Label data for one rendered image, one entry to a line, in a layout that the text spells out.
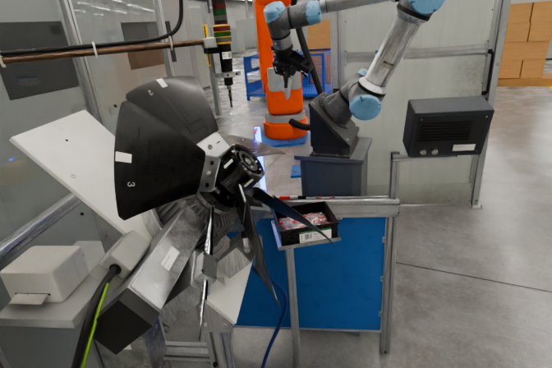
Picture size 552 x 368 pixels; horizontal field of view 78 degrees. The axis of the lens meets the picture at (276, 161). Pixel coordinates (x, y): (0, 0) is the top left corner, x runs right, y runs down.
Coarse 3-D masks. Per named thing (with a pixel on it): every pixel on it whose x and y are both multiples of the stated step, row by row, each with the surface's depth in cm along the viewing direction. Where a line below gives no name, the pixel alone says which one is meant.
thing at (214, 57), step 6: (204, 42) 84; (210, 42) 85; (204, 48) 87; (210, 48) 85; (216, 48) 85; (210, 54) 87; (216, 54) 86; (210, 60) 88; (216, 60) 87; (216, 66) 87; (216, 72) 88; (222, 72) 88; (228, 72) 87; (234, 72) 88; (240, 72) 90
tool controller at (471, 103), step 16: (480, 96) 122; (416, 112) 118; (432, 112) 117; (448, 112) 116; (464, 112) 116; (480, 112) 115; (416, 128) 121; (432, 128) 120; (448, 128) 119; (464, 128) 119; (480, 128) 119; (416, 144) 125; (432, 144) 124; (448, 144) 123; (464, 144) 123; (480, 144) 122
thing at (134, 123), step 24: (120, 120) 63; (144, 120) 67; (120, 144) 62; (144, 144) 66; (168, 144) 71; (192, 144) 77; (120, 168) 61; (144, 168) 66; (168, 168) 71; (192, 168) 77; (120, 192) 61; (144, 192) 66; (168, 192) 72; (192, 192) 79; (120, 216) 60
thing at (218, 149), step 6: (216, 132) 94; (210, 138) 93; (216, 138) 93; (222, 138) 93; (198, 144) 92; (204, 144) 92; (210, 144) 92; (216, 144) 92; (222, 144) 93; (210, 150) 91; (216, 150) 92; (222, 150) 92
